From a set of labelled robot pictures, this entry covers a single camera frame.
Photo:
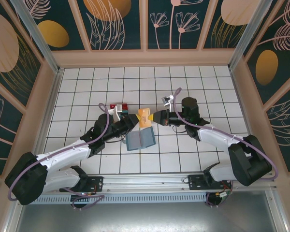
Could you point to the grey metal sheet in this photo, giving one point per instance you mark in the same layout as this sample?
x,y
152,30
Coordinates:
x,y
145,218

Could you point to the colourful striped wooden box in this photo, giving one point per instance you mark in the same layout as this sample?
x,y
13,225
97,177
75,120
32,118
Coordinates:
x,y
117,107

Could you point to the red VIP card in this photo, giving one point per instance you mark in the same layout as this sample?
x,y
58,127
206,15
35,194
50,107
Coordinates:
x,y
116,106

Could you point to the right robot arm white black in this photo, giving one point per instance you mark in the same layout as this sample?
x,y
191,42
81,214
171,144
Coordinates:
x,y
251,159

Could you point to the teal card holder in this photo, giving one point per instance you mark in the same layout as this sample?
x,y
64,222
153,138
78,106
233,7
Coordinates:
x,y
140,139

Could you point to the aluminium frame post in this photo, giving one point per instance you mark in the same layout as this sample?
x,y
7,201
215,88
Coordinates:
x,y
36,36
249,33

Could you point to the aluminium mounting rail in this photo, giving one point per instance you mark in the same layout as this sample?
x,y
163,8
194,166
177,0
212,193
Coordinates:
x,y
145,181

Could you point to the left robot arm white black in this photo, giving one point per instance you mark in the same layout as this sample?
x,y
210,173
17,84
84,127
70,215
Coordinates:
x,y
62,154

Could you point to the arm base electronics module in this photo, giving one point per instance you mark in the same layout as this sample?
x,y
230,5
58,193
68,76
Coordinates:
x,y
217,199
80,200

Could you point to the orange card with drawing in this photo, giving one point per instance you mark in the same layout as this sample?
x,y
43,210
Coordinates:
x,y
145,116

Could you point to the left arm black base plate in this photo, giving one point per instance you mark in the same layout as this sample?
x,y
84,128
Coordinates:
x,y
94,183

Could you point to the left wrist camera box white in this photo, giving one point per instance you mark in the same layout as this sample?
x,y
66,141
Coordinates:
x,y
116,113

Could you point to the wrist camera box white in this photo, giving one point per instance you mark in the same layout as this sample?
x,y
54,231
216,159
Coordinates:
x,y
116,113
166,100

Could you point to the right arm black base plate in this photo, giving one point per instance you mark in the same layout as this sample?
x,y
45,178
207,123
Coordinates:
x,y
195,182

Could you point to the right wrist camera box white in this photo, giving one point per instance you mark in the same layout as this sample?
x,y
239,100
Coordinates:
x,y
166,100

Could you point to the teal card with black stripe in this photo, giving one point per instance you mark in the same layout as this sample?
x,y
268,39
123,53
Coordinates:
x,y
124,112

